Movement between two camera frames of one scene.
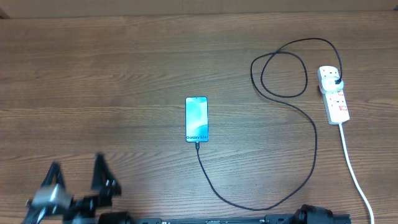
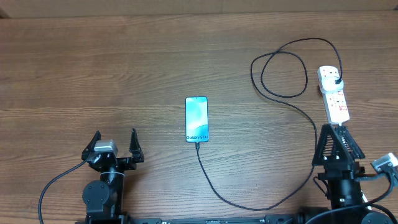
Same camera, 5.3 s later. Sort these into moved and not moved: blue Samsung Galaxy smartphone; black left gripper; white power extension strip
Moved: black left gripper
Not moved: blue Samsung Galaxy smartphone; white power extension strip
